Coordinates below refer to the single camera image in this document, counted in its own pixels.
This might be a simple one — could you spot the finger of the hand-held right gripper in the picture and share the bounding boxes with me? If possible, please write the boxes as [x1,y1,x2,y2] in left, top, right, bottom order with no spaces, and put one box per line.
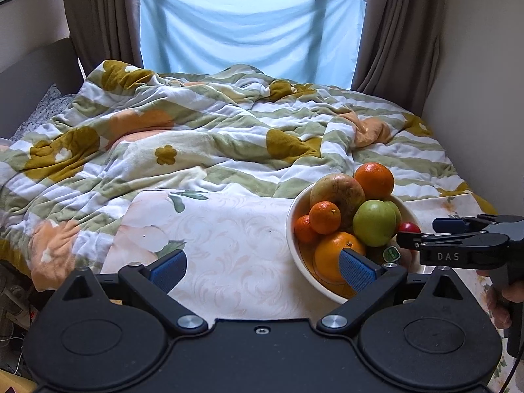
[396,231,508,270]
[433,215,524,235]

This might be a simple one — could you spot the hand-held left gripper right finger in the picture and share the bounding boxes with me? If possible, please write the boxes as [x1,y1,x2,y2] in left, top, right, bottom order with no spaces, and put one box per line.
[317,248,471,333]

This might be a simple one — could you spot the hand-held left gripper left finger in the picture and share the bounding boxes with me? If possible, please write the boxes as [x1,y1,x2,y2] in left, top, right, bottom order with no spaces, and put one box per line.
[49,249,209,333]

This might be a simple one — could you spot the brown kiwi with sticker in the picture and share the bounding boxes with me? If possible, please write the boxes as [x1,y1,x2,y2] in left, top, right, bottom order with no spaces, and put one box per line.
[365,245,412,271]

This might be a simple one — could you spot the large orange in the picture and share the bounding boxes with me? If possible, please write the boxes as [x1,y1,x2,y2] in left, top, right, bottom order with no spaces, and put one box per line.
[314,231,367,284]

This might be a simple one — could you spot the green apple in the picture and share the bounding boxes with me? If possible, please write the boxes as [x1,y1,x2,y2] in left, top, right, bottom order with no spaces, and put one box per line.
[383,200,403,234]
[353,200,398,248]

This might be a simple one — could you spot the white bowl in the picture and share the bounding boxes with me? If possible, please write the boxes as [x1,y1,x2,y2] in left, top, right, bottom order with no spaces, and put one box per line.
[286,182,418,305]

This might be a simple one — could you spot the small tangerine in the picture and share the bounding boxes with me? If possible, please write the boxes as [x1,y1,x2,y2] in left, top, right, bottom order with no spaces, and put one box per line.
[309,200,342,235]
[294,214,320,245]

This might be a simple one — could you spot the brownish pear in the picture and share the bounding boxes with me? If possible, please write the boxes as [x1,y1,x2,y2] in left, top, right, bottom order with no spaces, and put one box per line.
[310,173,366,235]

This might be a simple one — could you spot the medium orange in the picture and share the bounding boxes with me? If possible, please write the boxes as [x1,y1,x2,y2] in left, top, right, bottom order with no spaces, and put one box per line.
[354,163,395,201]

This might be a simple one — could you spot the person's right hand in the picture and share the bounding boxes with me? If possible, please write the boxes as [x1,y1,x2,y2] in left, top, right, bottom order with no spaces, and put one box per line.
[477,270,524,330]

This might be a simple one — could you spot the white floral printed cloth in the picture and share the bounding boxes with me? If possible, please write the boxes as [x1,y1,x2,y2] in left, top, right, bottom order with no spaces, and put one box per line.
[100,188,524,381]

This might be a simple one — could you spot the striped floral blanket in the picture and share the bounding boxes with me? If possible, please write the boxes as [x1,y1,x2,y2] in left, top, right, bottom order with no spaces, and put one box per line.
[0,61,492,292]

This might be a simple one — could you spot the grey patterned bed sheet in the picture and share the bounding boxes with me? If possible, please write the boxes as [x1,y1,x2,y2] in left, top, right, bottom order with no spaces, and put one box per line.
[10,84,77,142]

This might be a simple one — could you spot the grey headboard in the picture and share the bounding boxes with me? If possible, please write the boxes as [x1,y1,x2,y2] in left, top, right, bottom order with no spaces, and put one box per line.
[0,38,83,140]

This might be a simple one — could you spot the light blue window cloth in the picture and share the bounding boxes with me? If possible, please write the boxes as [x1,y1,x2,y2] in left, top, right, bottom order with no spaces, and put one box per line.
[139,0,368,91]

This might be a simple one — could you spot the black cable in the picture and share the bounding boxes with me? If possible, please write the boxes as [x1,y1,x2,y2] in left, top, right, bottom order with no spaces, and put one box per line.
[498,354,524,393]

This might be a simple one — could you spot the white cables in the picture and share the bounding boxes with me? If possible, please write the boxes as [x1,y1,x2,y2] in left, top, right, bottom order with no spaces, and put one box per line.
[0,262,42,377]

